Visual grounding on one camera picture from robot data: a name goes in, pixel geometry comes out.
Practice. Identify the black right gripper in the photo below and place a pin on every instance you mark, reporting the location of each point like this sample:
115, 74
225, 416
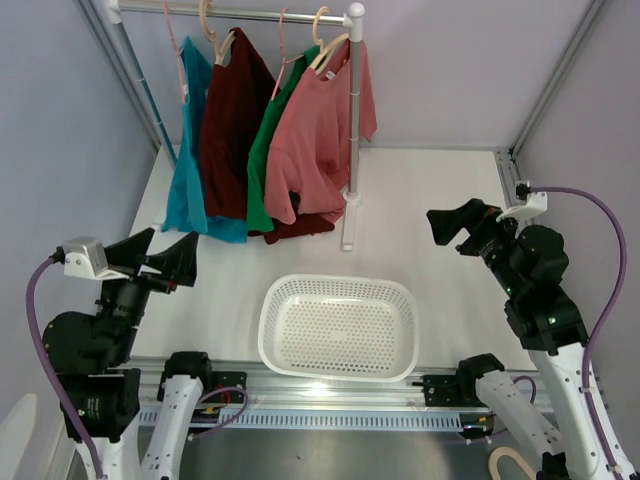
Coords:
472, 213

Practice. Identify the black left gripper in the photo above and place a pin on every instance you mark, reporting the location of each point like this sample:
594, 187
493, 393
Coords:
177, 262

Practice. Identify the teal t shirt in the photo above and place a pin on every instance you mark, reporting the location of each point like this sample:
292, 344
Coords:
185, 210

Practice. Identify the dark red t shirt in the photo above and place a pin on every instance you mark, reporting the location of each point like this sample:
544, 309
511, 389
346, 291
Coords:
238, 94

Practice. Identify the pink wire hanger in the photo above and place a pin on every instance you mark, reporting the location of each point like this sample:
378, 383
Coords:
177, 52
284, 59

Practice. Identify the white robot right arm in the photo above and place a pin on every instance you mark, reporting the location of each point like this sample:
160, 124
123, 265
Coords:
529, 263

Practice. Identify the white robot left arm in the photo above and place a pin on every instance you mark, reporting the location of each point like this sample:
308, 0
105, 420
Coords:
86, 356

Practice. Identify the green t shirt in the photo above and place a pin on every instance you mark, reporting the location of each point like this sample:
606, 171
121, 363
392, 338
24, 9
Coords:
257, 218

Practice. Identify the pink t shirt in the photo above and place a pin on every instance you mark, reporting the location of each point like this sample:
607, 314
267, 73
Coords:
309, 155

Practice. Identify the white metal clothes rack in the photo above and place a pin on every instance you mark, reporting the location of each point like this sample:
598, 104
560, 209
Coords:
352, 21

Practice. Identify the white perforated plastic basket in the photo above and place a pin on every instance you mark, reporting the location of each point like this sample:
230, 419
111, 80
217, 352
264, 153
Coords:
339, 328

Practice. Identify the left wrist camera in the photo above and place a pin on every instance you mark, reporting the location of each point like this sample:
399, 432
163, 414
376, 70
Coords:
85, 258

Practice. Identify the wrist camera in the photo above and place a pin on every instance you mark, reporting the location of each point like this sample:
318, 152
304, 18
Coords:
531, 204
85, 258

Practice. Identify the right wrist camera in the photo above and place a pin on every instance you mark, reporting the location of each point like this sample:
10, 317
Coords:
531, 204

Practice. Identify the aluminium cage frame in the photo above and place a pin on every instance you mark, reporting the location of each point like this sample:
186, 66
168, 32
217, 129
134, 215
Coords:
446, 74

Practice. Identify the aluminium mounting rail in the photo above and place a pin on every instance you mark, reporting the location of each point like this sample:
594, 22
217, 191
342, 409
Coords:
270, 390

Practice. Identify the white slotted cable duct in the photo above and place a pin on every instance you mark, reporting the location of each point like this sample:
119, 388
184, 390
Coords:
413, 420

